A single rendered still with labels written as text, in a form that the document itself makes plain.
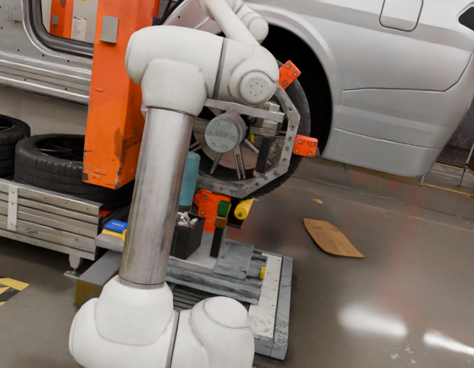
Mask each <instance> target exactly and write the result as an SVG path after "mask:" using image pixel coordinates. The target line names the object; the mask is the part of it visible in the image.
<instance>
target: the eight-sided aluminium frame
mask: <svg viewBox="0 0 474 368"><path fill-rule="evenodd" d="M277 89H279V92H278V93H279V94H280V95H281V96H282V98H283V99H285V100H286V101H285V102H284V104H285V106H286V111H288V114H287V116H288V118H289V122H288V128H287V131H286V137H285V140H284V143H283V149H282V153H281V156H280V162H279V163H278V164H276V165H274V166H273V167H271V168H269V169H268V170H266V171H265V176H264V177H254V178H253V179H252V180H249V181H248V182H246V183H245V184H243V185H239V184H235V183H230V182H226V181H223V180H217V179H214V178H211V177H205V176H201V175H199V173H198V176H197V181H196V187H195V188H198V187H200V188H203V189H205V190H208V191H213V192H216V193H222V194H226V195H229V196H234V197H235V198H236V197H237V198H241V199H242V198H243V197H245V196H247V195H248V194H250V193H252V192H254V191H255V190H257V189H259V188H260V187H262V186H263V185H266V184H267V183H269V182H270V181H272V180H274V179H275V178H277V177H279V176H281V175H282V174H284V173H286V172H287V171H288V166H289V164H290V159H291V153H292V150H293V146H294V141H295V138H296V135H297V129H298V125H299V120H300V114H299V113H298V111H297V109H296V108H295V106H294V105H293V103H292V102H291V100H290V98H289V97H288V95H287V93H286V92H285V90H284V89H282V87H281V86H280V84H279V83H278V86H277V88H276V90H277ZM288 109H291V111H289V110H288ZM292 126H294V127H292ZM289 137H291V138H289ZM202 184H203V185H202Z"/></svg>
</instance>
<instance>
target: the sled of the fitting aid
mask: <svg viewBox="0 0 474 368"><path fill-rule="evenodd" d="M267 259H268V257H266V256H263V255H259V254H256V253H252V256H251V261H250V264H249V267H248V271H247V275H246V277H245V280H241V279H238V278H235V277H230V276H227V275H222V274H218V273H215V272H214V273H213V275H212V276H210V275H205V274H202V273H199V272H194V271H191V270H187V269H183V268H180V267H174V266H171V265H167V273H166V277H165V280H166V281H169V282H172V283H177V284H180V285H185V286H188V287H191V288H196V289H199V290H203V291H207V292H210V293H214V294H218V295H221V296H226V297H229V298H233V299H238V300H240V301H244V302H249V303H251V304H257V305H258V304H259V299H260V296H261V290H262V286H263V282H264V274H265V270H266V266H267Z"/></svg>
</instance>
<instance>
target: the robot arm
mask: <svg viewBox="0 0 474 368"><path fill-rule="evenodd" d="M195 1H196V2H197V4H198V5H199V7H200V8H201V9H202V10H203V12H204V13H205V14H206V15H207V16H209V17H210V18H211V19H212V20H214V21H216V22H217V24H218V25H219V26H220V28H221V30H222V31H223V33H224V34H225V35H226V36H225V37H219V36H216V35H214V34H211V33H209V32H206V31H200V30H196V29H192V28H184V27H179V26H150V27H146V28H142V29H140V30H139V31H136V32H134V33H133V34H132V35H131V38H130V40H129V43H128V46H127V48H126V56H125V67H126V71H127V74H128V76H129V77H130V79H131V80H132V81H133V82H134V83H135V84H137V85H140V86H141V90H142V100H143V102H144V105H145V106H146V107H147V108H148V111H147V115H146V119H145V127H144V131H143V135H142V144H141V148H140V152H139V160H138V165H137V172H136V177H135V184H134V192H133V196H132V200H131V208H130V213H129V220H128V225H127V229H126V237H125V241H124V246H123V253H122V258H121V265H120V269H119V274H118V275H116V276H114V278H113V279H111V280H110V281H109V282H108V283H107V284H106V285H105V286H104V287H103V290H102V293H101V295H100V297H99V298H93V299H91V300H89V301H88V302H86V303H85V304H84V305H83V306H82V307H81V308H80V310H79V311H78V312H77V314H76V315H75V317H74V320H73V321H72V326H71V330H70V335H69V351H70V353H71V354H72V355H73V356H74V359H75V361H76V362H77V363H79V364H80V365H82V366H83V367H85V368H251V367H252V363H253V356H254V338H253V327H252V323H251V319H250V316H249V314H248V312H247V310H246V309H245V308H244V306H243V305H242V304H240V303H239V302H238V301H236V300H234V299H231V298H229V297H225V296H217V297H210V298H207V299H204V300H202V301H200V302H199V303H197V304H195V305H194V307H193V308H192V309H188V310H181V311H178V310H173V294H172V292H171V290H170V288H169V286H168V285H167V283H166V282H165V277H166V273H167V265H168V260H169V253H170V249H171V244H172V237H173V233H174V228H175V221H176V217H177V209H178V205H179V201H180V193H181V189H182V184H183V177H184V173H185V168H186V161H187V157H188V149H189V145H190V141H191V133H192V129H193V124H194V118H196V117H197V116H198V115H199V113H200V112H201V111H202V109H203V106H204V105H205V103H206V101H207V99H214V100H219V101H227V102H232V103H237V104H241V105H244V106H247V107H255V106H259V105H261V104H263V103H265V102H266V101H268V100H269V99H270V98H271V97H272V95H273V94H274V92H275V91H276V88H277V86H278V82H279V69H278V64H277V61H276V60H275V57H274V56H273V55H272V54H271V53H270V52H269V51H268V50H267V49H266V48H264V47H262V46H260V44H261V43H262V42H263V41H264V39H265V38H266V37H267V35H268V31H269V27H268V23H267V21H266V20H265V19H264V18H263V17H262V16H261V15H260V14H257V13H256V12H254V11H253V10H251V9H250V8H249V7H247V6H246V5H245V4H244V3H243V2H242V1H241V0H195ZM221 49H222V51H221ZM220 57H221V58H220ZM219 61H220V63H219ZM218 65H219V66H218ZM217 73H218V74H217ZM216 77H217V78H216ZM215 81H216V82H215ZM214 89H215V90H214ZM213 93H214V94H213Z"/></svg>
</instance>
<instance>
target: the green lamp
mask: <svg viewBox="0 0 474 368"><path fill-rule="evenodd" d="M230 207H231V202H227V201H224V200H220V201H219V203H218V208H217V213H218V214H222V215H228V214H229V210H230Z"/></svg>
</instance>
